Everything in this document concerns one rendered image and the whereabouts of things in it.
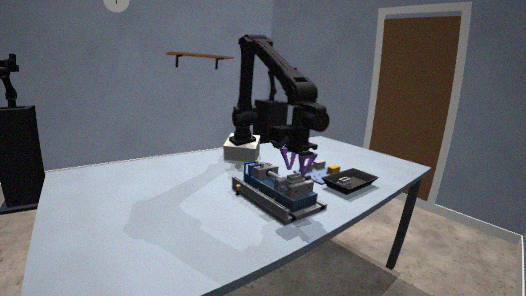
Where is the yellow block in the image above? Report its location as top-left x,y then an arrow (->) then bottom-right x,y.
327,165 -> 341,174

